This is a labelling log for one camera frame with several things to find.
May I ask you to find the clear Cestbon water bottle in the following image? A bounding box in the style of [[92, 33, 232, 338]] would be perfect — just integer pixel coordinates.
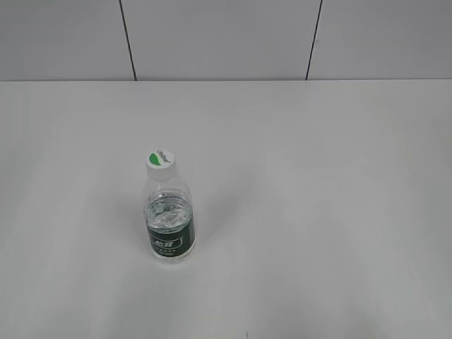
[[143, 172, 197, 266]]

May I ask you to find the white green bottle cap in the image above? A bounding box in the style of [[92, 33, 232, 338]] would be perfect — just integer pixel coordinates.
[[146, 148, 177, 182]]

